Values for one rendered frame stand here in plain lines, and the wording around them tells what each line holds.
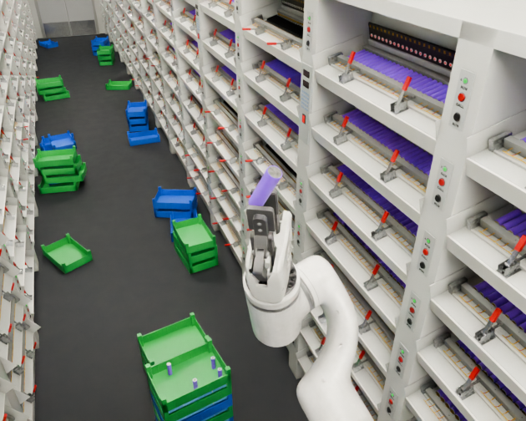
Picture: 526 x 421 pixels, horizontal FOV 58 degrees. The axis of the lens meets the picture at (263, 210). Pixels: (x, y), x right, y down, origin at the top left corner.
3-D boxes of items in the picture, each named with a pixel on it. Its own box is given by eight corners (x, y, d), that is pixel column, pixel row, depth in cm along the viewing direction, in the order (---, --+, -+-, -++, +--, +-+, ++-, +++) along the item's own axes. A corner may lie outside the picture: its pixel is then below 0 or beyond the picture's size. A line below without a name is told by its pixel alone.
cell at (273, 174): (270, 179, 50) (250, 211, 55) (285, 178, 51) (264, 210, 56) (264, 165, 51) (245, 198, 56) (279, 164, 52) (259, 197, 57)
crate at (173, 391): (164, 413, 187) (161, 401, 182) (147, 377, 201) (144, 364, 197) (231, 381, 200) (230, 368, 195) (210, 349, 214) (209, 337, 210)
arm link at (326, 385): (428, 414, 74) (329, 246, 75) (349, 480, 69) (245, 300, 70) (398, 403, 83) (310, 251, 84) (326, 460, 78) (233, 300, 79)
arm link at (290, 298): (303, 264, 73) (303, 253, 71) (296, 316, 68) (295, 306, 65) (250, 258, 75) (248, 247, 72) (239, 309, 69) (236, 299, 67)
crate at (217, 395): (165, 426, 191) (164, 413, 187) (149, 388, 206) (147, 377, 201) (232, 393, 204) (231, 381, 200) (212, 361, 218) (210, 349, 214)
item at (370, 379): (380, 418, 164) (376, 397, 156) (302, 304, 212) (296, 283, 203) (428, 390, 168) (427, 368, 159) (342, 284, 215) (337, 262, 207)
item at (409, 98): (437, 157, 110) (435, 104, 102) (316, 83, 158) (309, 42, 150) (507, 124, 114) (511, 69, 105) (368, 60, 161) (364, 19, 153)
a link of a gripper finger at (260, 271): (270, 276, 65) (273, 236, 63) (260, 296, 57) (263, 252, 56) (262, 275, 65) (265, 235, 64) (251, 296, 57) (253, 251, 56)
